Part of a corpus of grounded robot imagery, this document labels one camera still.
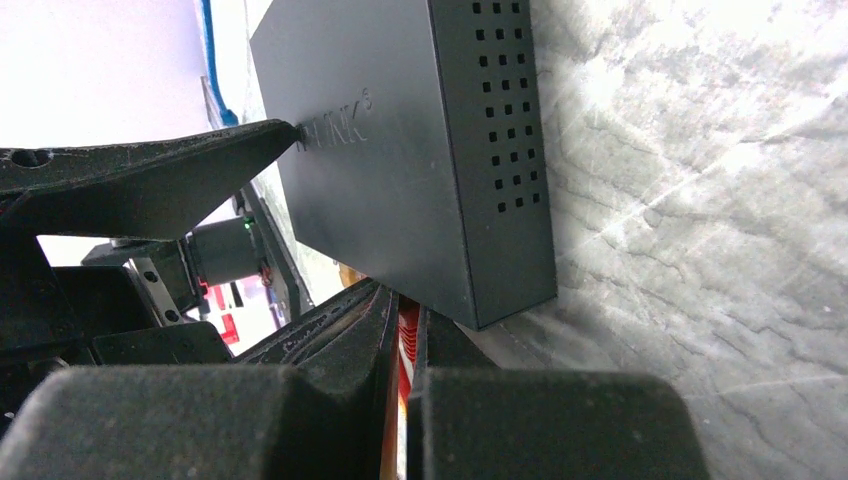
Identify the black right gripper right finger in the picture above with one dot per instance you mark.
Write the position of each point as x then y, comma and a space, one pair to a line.
467, 418

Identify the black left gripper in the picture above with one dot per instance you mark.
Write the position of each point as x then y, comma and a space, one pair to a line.
122, 306

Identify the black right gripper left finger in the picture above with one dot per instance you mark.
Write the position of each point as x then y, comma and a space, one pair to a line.
316, 400

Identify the black network switch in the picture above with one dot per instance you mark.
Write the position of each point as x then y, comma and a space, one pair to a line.
421, 162

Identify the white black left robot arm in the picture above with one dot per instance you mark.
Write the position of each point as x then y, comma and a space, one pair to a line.
103, 240

